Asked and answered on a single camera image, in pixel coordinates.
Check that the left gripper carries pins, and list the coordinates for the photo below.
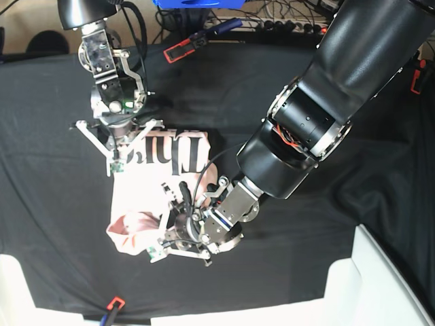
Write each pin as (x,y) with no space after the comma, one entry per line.
(177,232)

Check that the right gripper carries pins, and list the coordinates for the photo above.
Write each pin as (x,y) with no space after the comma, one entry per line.
(122,137)

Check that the pink T-shirt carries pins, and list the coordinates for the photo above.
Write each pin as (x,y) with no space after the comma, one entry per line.
(150,181)

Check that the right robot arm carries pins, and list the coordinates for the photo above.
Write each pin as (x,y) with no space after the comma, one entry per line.
(121,102)

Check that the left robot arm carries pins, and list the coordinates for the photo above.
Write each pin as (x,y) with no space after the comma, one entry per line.
(365,46)

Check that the black table cloth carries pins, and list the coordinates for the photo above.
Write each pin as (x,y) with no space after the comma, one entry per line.
(56,198)

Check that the red clamp front edge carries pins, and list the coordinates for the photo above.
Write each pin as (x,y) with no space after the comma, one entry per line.
(112,310)

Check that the red clamp edge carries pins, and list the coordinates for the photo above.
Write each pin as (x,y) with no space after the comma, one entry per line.
(112,310)
(417,80)

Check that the blue plastic box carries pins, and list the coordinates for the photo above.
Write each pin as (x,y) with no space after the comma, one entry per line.
(199,4)

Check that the black power strip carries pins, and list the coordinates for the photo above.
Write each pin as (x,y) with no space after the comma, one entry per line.
(290,26)

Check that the red clamp right edge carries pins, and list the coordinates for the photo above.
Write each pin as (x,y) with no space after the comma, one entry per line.
(417,80)

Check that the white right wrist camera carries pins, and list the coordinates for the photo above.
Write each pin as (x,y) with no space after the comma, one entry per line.
(114,166)

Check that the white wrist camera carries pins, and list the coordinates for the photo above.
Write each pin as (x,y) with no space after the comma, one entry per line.
(156,253)
(114,166)

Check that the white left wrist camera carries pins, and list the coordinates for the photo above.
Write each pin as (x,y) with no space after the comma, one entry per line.
(156,253)

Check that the red black clamp, blue handle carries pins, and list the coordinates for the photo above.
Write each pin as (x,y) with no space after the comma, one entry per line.
(199,40)

